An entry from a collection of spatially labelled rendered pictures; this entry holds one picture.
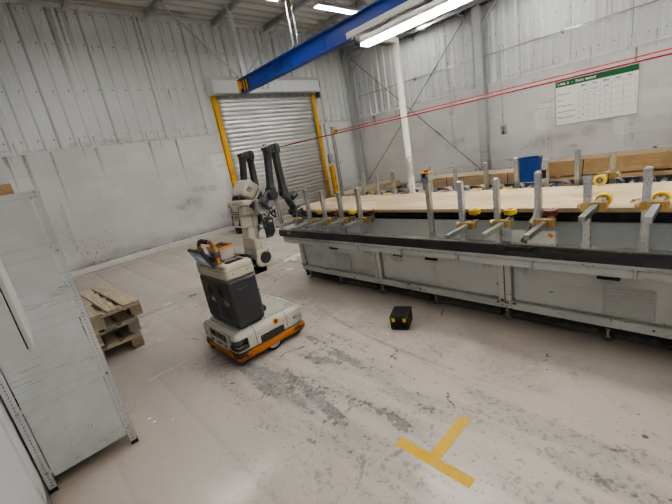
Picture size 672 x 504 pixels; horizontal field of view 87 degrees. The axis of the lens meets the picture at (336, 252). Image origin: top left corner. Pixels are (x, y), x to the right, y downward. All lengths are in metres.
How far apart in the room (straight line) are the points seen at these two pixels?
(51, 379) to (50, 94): 7.11
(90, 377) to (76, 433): 0.31
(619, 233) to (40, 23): 9.22
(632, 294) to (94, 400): 3.23
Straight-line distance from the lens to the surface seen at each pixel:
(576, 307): 2.93
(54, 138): 8.85
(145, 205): 8.97
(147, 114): 9.29
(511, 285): 2.98
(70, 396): 2.51
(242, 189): 2.98
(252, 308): 2.89
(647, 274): 2.52
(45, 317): 2.37
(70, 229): 8.72
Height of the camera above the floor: 1.47
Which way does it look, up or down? 16 degrees down
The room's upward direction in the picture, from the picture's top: 10 degrees counter-clockwise
